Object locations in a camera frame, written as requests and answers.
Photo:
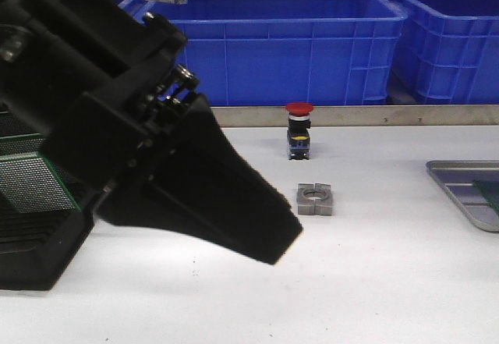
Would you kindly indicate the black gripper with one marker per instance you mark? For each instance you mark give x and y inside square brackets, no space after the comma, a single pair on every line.
[91,80]

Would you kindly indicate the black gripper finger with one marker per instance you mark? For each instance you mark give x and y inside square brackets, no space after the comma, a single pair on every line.
[193,181]

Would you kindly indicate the green perforated circuit board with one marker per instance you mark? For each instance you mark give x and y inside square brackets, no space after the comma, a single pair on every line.
[488,190]

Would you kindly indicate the front green perforated board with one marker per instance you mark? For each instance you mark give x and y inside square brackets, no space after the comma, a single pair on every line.
[31,184]

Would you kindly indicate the black slotted board rack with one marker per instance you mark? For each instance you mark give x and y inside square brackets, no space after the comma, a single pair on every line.
[37,247]

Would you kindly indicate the silver metal tray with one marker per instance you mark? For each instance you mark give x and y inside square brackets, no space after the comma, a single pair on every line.
[455,179]

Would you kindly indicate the grey metal clamp block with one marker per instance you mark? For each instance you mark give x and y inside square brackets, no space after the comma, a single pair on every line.
[314,199]

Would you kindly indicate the red emergency stop button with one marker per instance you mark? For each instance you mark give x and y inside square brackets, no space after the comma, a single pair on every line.
[297,134]

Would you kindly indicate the centre blue plastic crate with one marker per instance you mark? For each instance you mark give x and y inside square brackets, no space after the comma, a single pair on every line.
[273,52]

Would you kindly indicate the blue plastic crate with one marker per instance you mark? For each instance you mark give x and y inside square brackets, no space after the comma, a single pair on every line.
[273,52]
[448,51]

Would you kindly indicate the right blue plastic crate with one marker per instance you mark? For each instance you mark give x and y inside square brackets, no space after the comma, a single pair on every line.
[448,51]

